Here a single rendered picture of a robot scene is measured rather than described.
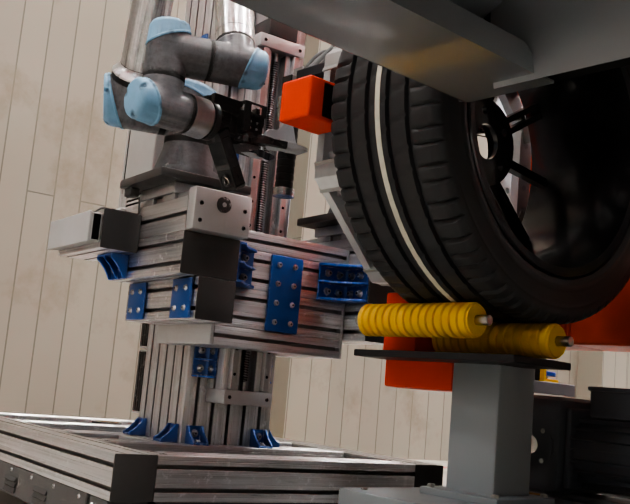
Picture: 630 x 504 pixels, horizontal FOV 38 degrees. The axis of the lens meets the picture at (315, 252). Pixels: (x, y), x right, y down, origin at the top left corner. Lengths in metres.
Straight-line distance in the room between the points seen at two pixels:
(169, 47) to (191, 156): 0.45
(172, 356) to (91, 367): 2.60
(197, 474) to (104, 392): 3.06
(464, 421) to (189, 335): 0.78
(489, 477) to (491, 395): 0.13
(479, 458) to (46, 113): 3.75
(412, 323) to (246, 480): 0.60
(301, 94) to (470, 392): 0.57
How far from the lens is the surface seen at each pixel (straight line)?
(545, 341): 1.50
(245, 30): 1.72
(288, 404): 5.20
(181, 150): 2.05
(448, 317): 1.47
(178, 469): 1.87
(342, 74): 1.49
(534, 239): 1.80
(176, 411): 2.26
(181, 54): 1.65
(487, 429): 1.53
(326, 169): 1.55
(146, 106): 1.60
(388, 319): 1.56
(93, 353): 4.89
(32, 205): 4.82
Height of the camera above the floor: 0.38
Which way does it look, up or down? 9 degrees up
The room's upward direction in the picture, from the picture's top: 5 degrees clockwise
